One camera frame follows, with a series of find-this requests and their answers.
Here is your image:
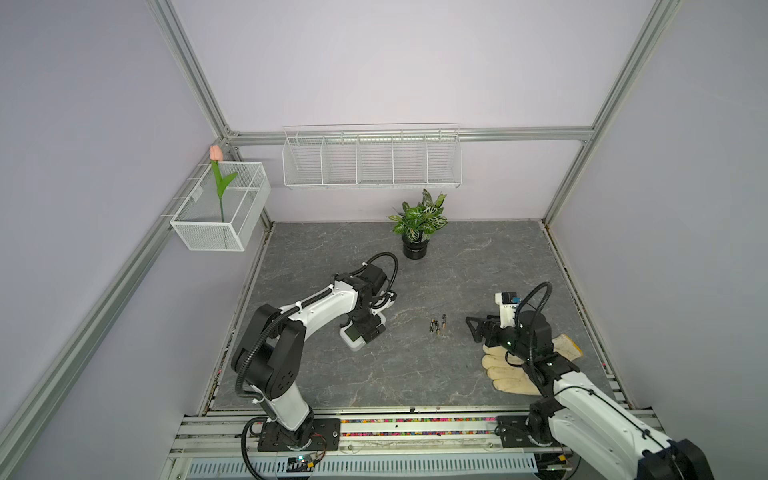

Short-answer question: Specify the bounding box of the beige work glove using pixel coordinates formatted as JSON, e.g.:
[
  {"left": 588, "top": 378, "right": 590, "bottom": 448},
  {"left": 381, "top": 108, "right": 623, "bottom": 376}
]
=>
[{"left": 481, "top": 334, "right": 583, "bottom": 396}]

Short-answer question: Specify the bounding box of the white cable duct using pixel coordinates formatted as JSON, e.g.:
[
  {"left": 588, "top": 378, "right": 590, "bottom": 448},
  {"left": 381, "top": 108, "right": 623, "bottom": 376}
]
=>
[{"left": 185, "top": 452, "right": 539, "bottom": 480}]

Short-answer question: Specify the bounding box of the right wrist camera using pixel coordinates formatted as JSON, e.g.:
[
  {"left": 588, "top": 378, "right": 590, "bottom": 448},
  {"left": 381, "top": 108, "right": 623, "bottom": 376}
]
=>
[{"left": 494, "top": 292, "right": 521, "bottom": 328}]

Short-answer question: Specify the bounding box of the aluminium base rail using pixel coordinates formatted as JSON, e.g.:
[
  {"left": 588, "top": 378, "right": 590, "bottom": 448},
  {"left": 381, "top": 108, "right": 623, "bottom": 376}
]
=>
[{"left": 171, "top": 406, "right": 528, "bottom": 457}]

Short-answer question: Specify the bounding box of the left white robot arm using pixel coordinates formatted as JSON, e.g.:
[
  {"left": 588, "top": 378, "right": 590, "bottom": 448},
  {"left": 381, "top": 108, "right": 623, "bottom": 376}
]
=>
[{"left": 230, "top": 252, "right": 399, "bottom": 445}]

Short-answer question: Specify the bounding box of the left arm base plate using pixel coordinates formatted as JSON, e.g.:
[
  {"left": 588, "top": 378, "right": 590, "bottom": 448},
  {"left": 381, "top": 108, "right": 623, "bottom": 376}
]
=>
[{"left": 257, "top": 418, "right": 341, "bottom": 452}]

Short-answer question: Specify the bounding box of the white wire basket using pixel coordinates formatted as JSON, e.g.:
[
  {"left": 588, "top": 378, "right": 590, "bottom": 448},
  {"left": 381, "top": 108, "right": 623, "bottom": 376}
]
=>
[{"left": 170, "top": 161, "right": 271, "bottom": 252}]

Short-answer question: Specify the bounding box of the white alarm device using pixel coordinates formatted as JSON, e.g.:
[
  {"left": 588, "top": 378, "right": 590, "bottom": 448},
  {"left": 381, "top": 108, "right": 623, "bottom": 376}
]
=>
[{"left": 339, "top": 316, "right": 386, "bottom": 352}]

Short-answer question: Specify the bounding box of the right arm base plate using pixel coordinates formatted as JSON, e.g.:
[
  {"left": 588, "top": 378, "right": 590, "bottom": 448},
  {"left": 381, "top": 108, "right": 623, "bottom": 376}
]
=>
[{"left": 494, "top": 413, "right": 556, "bottom": 448}]

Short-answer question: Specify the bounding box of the long white wire shelf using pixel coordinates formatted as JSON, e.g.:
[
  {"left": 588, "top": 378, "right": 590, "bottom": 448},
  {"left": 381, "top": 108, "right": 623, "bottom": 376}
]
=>
[{"left": 282, "top": 123, "right": 463, "bottom": 189}]

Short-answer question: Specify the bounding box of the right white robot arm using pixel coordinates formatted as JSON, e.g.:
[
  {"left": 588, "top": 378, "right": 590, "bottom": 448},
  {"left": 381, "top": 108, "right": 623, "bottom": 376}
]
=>
[{"left": 465, "top": 282, "right": 713, "bottom": 479}]

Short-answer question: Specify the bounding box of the potted green plant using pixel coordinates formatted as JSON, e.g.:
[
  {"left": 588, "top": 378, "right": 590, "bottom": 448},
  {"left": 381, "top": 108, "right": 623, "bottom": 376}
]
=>
[{"left": 388, "top": 189, "right": 448, "bottom": 260}]

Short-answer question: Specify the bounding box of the artificial pink tulip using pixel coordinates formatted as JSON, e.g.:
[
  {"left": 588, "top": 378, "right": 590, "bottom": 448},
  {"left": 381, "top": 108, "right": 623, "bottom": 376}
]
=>
[{"left": 209, "top": 145, "right": 238, "bottom": 222}]

